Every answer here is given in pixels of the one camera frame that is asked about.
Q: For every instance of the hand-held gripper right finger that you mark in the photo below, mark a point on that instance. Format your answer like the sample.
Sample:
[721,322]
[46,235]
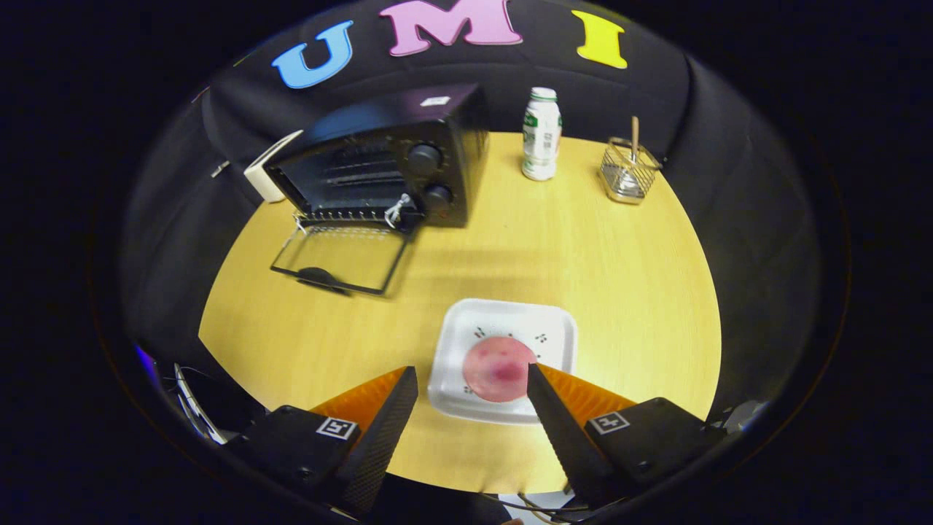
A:
[565,445]

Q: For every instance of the white slot toaster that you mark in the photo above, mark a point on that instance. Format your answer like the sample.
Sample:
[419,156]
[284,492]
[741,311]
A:
[262,175]

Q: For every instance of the black toaster oven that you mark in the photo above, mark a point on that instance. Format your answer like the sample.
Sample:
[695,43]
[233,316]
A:
[459,146]

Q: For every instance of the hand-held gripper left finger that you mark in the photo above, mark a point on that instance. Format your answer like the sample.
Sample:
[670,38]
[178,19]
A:
[379,445]

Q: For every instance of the white square plate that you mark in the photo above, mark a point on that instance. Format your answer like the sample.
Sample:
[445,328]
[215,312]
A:
[452,364]

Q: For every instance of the wooden stick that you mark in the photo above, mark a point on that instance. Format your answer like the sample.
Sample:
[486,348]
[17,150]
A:
[635,135]

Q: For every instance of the white green label bottle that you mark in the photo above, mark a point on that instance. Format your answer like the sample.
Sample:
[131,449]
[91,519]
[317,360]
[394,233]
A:
[541,138]

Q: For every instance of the silver cloth clip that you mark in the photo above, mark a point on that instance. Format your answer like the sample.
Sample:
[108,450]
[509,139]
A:
[220,169]

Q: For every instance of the pink round ham slice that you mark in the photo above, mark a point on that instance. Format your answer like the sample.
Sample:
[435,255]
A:
[496,368]

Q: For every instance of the black backdrop cloth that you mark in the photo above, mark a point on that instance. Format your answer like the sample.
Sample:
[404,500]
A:
[736,189]

